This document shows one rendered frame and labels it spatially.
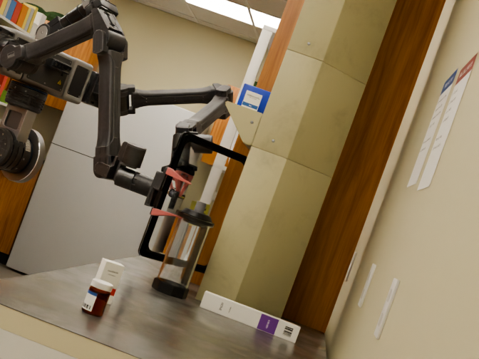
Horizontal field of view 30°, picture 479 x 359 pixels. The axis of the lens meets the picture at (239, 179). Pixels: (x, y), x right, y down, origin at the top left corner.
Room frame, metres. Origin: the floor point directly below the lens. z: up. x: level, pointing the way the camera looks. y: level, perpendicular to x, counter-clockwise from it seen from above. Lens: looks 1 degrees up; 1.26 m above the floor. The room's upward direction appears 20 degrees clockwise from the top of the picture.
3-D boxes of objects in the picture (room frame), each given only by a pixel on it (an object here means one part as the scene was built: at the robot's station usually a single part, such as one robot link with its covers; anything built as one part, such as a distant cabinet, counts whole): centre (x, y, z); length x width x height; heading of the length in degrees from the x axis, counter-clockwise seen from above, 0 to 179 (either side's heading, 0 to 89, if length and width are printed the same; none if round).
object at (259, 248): (2.73, -0.14, 1.33); 0.32 x 0.25 x 0.77; 174
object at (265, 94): (2.83, 0.04, 1.56); 0.10 x 0.10 x 0.09; 84
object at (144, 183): (2.51, 0.24, 1.20); 0.07 x 0.07 x 0.10; 85
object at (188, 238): (2.50, 0.08, 1.06); 0.11 x 0.11 x 0.21
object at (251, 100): (2.71, 0.05, 1.54); 0.05 x 0.05 x 0.06; 0
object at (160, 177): (2.51, 0.17, 1.23); 0.09 x 0.07 x 0.07; 85
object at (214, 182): (2.79, 0.10, 1.19); 0.30 x 0.01 x 0.40; 131
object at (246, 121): (2.75, 0.04, 1.46); 0.32 x 0.11 x 0.10; 174
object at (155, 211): (2.51, 0.17, 1.16); 0.09 x 0.07 x 0.07; 85
